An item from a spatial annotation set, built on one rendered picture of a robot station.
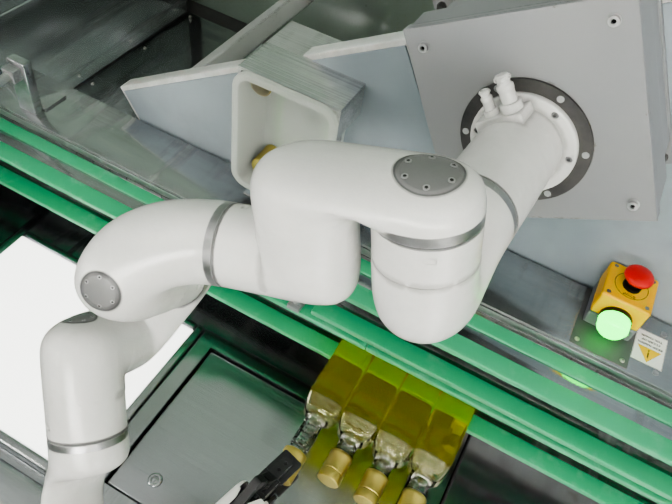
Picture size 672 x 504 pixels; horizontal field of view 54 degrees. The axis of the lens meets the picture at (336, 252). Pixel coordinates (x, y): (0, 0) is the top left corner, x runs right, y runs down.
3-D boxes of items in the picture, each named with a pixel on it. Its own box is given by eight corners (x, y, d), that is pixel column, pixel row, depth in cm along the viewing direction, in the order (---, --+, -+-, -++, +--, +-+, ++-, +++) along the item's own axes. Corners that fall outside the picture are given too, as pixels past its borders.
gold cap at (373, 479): (364, 474, 95) (350, 500, 92) (368, 464, 92) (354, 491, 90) (386, 486, 94) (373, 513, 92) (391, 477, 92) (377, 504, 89)
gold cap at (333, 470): (329, 454, 96) (315, 480, 94) (332, 444, 94) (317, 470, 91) (351, 466, 96) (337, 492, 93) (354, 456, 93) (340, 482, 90)
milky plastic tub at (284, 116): (257, 153, 117) (230, 181, 111) (263, 41, 100) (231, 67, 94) (344, 193, 113) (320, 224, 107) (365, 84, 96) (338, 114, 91)
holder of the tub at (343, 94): (259, 174, 121) (235, 198, 116) (266, 41, 100) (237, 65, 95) (341, 213, 117) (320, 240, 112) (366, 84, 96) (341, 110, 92)
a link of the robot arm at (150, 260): (263, 199, 71) (146, 181, 74) (202, 206, 58) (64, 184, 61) (250, 322, 73) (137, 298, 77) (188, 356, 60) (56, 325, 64)
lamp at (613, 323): (593, 319, 95) (588, 334, 93) (606, 301, 92) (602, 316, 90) (623, 334, 94) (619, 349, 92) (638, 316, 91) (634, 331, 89)
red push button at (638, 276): (613, 291, 92) (624, 276, 89) (619, 272, 94) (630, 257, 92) (641, 304, 91) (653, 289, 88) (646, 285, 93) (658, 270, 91)
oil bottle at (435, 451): (452, 369, 109) (399, 478, 96) (460, 351, 105) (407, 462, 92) (483, 385, 108) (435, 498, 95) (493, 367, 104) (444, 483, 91)
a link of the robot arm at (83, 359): (163, 456, 65) (229, 404, 79) (149, 243, 63) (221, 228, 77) (27, 440, 70) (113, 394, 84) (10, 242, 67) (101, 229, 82)
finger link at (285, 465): (266, 501, 87) (302, 466, 91) (267, 492, 85) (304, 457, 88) (249, 483, 88) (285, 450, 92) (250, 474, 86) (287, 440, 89)
